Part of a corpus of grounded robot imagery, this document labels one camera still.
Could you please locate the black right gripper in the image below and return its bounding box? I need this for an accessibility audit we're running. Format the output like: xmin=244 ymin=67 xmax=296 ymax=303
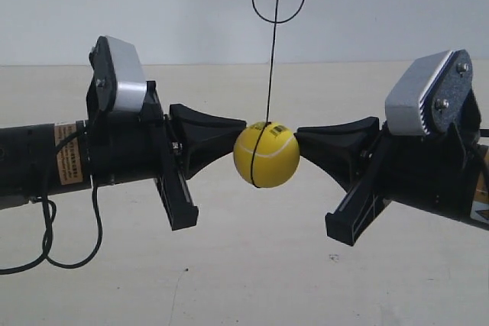
xmin=296 ymin=92 xmax=482 ymax=246

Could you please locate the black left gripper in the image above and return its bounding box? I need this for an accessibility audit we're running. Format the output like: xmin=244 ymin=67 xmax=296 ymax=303
xmin=83 ymin=81 xmax=247 ymax=231

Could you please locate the yellow tennis ball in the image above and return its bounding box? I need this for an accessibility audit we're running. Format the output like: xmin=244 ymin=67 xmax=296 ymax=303
xmin=232 ymin=121 xmax=300 ymax=189

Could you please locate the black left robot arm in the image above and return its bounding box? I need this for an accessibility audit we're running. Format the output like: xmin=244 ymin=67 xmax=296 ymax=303
xmin=1 ymin=82 xmax=246 ymax=231

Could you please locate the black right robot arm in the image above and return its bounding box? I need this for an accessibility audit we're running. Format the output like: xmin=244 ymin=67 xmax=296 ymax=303
xmin=294 ymin=92 xmax=488 ymax=246

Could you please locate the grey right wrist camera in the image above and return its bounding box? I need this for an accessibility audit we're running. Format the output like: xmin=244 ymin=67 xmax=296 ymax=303
xmin=384 ymin=49 xmax=473 ymax=137

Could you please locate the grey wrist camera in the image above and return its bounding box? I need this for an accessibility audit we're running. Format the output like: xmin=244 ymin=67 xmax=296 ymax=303
xmin=92 ymin=35 xmax=147 ymax=113
xmin=384 ymin=49 xmax=473 ymax=137

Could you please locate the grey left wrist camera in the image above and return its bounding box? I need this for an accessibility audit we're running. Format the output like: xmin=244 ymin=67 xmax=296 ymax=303
xmin=92 ymin=35 xmax=147 ymax=113

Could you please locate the black hanging string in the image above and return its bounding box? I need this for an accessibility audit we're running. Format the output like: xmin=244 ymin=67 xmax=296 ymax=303
xmin=251 ymin=0 xmax=309 ymax=125

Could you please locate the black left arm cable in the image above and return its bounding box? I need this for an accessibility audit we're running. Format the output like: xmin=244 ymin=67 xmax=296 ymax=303
xmin=0 ymin=184 xmax=103 ymax=275

